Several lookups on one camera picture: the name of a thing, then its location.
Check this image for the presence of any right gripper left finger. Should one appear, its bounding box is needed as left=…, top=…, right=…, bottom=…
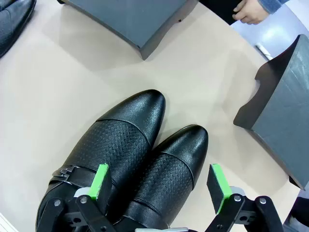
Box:
left=36, top=163, right=119, bottom=232

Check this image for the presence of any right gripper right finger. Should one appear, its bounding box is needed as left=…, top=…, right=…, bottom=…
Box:
left=206, top=163, right=284, bottom=232

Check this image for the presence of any black loafer shoe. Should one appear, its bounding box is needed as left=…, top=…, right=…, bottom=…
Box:
left=0, top=0, right=37, bottom=58

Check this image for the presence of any person's left denim forearm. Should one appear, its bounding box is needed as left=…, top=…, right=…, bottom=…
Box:
left=259, top=0, right=290, bottom=15

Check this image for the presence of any black shoe stand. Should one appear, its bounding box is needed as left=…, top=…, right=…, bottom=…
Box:
left=233, top=34, right=309, bottom=191
left=57, top=0, right=200, bottom=61

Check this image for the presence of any person's left hand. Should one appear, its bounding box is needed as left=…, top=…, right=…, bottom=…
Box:
left=232, top=0, right=269, bottom=25

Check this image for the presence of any black perforated buckle shoe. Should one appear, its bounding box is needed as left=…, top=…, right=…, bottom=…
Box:
left=35, top=89, right=167, bottom=232
left=106, top=124, right=209, bottom=232

